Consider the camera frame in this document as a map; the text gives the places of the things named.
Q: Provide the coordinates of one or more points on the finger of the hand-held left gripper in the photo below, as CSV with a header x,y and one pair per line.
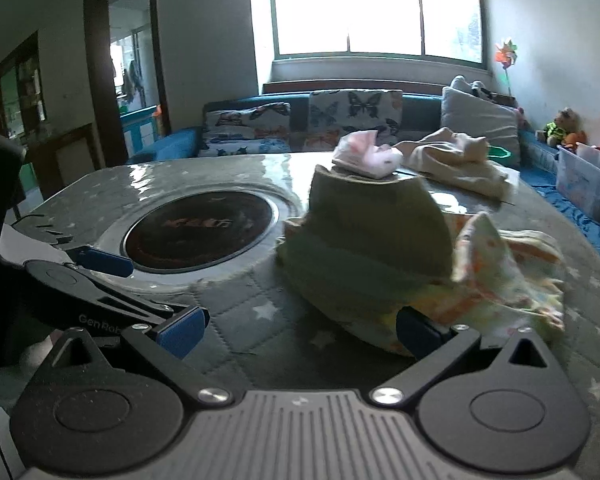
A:
x,y
105,262
145,310

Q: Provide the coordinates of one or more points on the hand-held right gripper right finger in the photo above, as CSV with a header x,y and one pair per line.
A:
x,y
415,332

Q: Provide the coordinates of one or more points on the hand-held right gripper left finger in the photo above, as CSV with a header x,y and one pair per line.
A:
x,y
182,332

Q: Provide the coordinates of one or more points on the striped dotted pastel shirt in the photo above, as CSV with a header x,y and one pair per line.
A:
x,y
505,280

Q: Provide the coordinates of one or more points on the olive green garment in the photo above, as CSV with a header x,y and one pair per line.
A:
x,y
370,230

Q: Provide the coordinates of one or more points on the hanging dark clothes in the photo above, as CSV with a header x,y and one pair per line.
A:
x,y
130,80

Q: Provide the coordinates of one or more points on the dark wooden cabinet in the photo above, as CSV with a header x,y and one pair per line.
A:
x,y
60,155

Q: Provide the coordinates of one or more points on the round black induction cooker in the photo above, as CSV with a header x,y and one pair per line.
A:
x,y
195,230

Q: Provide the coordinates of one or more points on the turquoise and white cabinet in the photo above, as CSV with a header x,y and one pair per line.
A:
x,y
140,132

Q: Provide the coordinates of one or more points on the blue sofa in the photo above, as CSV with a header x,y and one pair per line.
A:
x,y
180,140

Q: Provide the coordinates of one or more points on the beige cloth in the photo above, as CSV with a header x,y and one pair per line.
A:
x,y
455,165

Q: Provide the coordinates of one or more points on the small butterfly print cushion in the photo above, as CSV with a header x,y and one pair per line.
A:
x,y
240,147
245,120

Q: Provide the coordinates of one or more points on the pink tissue packet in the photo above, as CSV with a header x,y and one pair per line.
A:
x,y
365,157

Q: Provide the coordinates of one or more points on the green bowl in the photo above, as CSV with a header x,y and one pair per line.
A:
x,y
497,151

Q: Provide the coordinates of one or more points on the clear plastic storage box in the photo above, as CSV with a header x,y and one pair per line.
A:
x,y
580,180

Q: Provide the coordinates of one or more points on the large butterfly print cushion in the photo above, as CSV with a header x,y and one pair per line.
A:
x,y
350,115

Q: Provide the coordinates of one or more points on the grey pillow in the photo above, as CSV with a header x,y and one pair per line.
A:
x,y
480,115

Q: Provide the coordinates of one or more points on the orange plush toy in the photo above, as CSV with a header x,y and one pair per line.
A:
x,y
577,138

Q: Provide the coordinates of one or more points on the black and white plush toy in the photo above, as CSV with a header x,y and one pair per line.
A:
x,y
462,82

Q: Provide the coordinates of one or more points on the teddy bear in green vest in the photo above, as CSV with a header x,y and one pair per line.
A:
x,y
562,125

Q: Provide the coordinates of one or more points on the colourful pinwheel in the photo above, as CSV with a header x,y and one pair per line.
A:
x,y
506,55

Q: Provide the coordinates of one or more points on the window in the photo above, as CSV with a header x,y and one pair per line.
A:
x,y
355,10

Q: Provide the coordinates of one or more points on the dark wooden door frame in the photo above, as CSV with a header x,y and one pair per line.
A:
x,y
96,85

